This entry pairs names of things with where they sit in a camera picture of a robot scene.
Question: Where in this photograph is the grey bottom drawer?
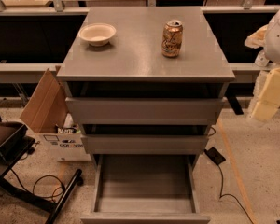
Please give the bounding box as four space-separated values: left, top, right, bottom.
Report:
81 155 210 224

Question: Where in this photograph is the grey drawer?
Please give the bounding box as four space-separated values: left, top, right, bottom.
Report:
81 155 210 224
66 98 223 125
81 135 208 155

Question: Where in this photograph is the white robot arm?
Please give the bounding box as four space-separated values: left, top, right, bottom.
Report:
245 9 280 122

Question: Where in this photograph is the grey middle drawer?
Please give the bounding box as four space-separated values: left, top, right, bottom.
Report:
81 135 208 155

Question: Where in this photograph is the grey drawer cabinet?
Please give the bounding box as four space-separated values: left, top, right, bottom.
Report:
56 6 236 170

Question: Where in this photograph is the grey top drawer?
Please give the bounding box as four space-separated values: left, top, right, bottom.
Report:
66 98 223 125

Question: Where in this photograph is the black power adapter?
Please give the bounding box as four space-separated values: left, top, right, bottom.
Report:
204 147 226 165

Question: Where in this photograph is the orange soda can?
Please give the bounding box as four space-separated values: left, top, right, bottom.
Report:
161 20 183 58

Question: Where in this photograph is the white paper bowl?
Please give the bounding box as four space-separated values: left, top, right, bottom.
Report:
78 23 117 47

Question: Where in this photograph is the black rolling stand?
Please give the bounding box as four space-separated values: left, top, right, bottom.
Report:
0 136 84 224

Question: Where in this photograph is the open cardboard box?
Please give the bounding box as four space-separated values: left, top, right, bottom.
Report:
20 70 91 161

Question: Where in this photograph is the black floor cable right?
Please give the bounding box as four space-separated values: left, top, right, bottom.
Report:
217 164 256 224

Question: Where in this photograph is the black floor cable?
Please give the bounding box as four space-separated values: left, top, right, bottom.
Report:
217 164 256 224
9 168 67 203

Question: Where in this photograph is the black floor cable left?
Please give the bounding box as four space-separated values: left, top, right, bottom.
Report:
9 168 67 203

